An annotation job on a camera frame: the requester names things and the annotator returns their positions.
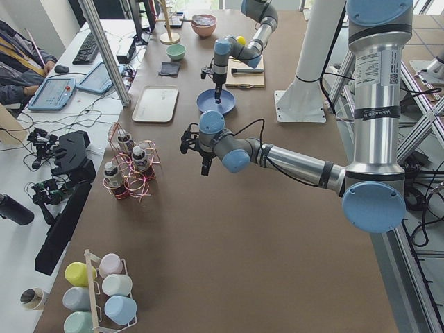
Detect cream serving tray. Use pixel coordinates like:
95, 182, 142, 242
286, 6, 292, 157
132, 85, 178, 123

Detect yellow lemon upper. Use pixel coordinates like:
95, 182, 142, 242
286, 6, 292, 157
236, 35, 246, 46

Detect grey folded cloth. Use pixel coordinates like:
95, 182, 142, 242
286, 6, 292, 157
159, 62, 180, 77

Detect blue plate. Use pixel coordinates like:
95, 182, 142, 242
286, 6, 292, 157
196, 89, 236, 114

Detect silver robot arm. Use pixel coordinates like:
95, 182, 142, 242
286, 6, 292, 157
201, 0, 278, 104
180, 1, 413, 233

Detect white cup rack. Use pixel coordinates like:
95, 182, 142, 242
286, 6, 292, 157
62, 249, 138, 332

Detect steel muddler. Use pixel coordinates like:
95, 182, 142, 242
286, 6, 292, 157
231, 68, 264, 75

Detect blue teach pendant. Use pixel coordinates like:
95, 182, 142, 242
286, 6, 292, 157
28, 78, 76, 111
76, 62, 113, 94

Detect copper wire bottle rack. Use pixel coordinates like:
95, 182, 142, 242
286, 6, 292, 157
103, 123, 160, 201

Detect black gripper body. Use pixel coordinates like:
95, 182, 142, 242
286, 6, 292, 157
180, 124, 214, 164
200, 65, 228, 87

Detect black keyboard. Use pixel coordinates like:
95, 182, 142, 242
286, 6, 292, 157
72, 33, 99, 65

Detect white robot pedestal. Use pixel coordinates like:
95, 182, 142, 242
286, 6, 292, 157
275, 0, 345, 123

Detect wooden cup tree stand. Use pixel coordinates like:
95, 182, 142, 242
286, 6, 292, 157
156, 0, 180, 45

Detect pink bowl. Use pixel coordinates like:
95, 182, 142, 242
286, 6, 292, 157
191, 14, 217, 37

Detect dark drink bottle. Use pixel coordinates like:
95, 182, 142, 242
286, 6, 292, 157
103, 162, 126, 199
132, 146, 150, 176
117, 129, 135, 154

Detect clear ice cubes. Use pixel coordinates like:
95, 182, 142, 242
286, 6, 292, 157
192, 15, 214, 26

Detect black water bottle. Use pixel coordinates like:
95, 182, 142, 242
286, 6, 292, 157
1, 194, 34, 225

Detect green bowl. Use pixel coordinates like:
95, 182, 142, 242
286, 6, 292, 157
166, 44, 186, 60

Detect wooden cutting board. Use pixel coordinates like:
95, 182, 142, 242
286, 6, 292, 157
225, 57, 265, 88

